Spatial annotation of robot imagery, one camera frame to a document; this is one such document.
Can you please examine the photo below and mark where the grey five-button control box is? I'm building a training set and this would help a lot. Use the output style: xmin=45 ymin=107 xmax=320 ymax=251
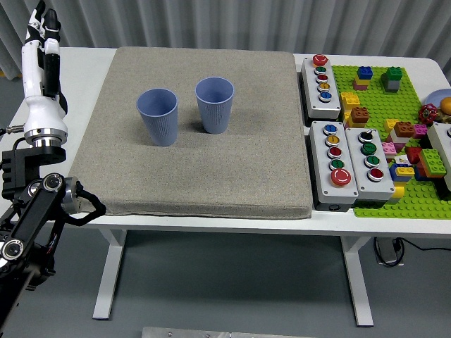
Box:
xmin=309 ymin=120 xmax=359 ymax=212
xmin=300 ymin=54 xmax=342 ymax=120

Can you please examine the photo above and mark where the orange toy brick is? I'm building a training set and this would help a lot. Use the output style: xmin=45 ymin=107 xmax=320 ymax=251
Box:
xmin=422 ymin=165 xmax=447 ymax=179

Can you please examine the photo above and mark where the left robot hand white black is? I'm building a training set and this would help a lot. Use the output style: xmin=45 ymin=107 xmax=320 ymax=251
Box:
xmin=20 ymin=0 xmax=70 ymax=133

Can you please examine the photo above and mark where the red toy brick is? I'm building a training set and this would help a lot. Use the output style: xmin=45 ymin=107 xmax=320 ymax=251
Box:
xmin=404 ymin=146 xmax=424 ymax=165

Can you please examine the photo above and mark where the large green toy brick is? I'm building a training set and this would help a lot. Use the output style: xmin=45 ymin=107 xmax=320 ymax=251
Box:
xmin=418 ymin=148 xmax=447 ymax=173

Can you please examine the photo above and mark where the white table leg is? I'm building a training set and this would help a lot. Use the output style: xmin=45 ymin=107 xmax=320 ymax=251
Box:
xmin=92 ymin=228 xmax=128 ymax=320
xmin=340 ymin=235 xmax=374 ymax=327

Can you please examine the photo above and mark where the blue ribbed cup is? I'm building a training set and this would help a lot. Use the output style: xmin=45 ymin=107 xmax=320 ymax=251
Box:
xmin=136 ymin=87 xmax=179 ymax=146
xmin=195 ymin=77 xmax=235 ymax=134

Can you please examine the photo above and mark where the red toy valve wheel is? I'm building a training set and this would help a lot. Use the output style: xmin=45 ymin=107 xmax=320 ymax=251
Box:
xmin=418 ymin=103 xmax=439 ymax=125

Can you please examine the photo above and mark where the black power cable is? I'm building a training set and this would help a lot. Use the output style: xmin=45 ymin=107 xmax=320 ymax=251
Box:
xmin=396 ymin=237 xmax=451 ymax=253

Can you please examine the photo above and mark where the white box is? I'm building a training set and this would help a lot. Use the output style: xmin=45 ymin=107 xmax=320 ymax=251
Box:
xmin=426 ymin=122 xmax=451 ymax=193

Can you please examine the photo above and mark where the grey-brown mat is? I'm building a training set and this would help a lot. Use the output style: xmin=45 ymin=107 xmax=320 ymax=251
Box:
xmin=68 ymin=46 xmax=314 ymax=220

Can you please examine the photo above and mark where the grey power adapter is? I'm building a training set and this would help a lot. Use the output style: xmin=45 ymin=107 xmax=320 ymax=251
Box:
xmin=373 ymin=236 xmax=405 ymax=267

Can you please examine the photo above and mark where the green toy brick baseplate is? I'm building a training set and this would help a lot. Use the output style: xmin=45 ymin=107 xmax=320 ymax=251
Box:
xmin=330 ymin=65 xmax=451 ymax=220

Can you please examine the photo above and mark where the yellow round toy brick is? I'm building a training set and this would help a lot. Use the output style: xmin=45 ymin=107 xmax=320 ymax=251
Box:
xmin=388 ymin=185 xmax=406 ymax=206

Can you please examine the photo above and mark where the grey control box selector knob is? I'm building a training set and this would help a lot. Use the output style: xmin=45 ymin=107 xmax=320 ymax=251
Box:
xmin=345 ymin=127 xmax=395 ymax=208

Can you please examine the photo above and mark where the lavender plate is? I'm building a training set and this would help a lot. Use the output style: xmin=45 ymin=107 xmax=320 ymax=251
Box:
xmin=424 ymin=88 xmax=451 ymax=111

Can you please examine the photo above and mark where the brown toy brick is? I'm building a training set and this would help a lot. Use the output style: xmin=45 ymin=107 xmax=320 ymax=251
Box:
xmin=350 ymin=106 xmax=371 ymax=125
xmin=393 ymin=120 xmax=416 ymax=138

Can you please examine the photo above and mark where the silver metal plate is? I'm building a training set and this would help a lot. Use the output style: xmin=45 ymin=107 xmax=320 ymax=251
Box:
xmin=141 ymin=326 xmax=313 ymax=338

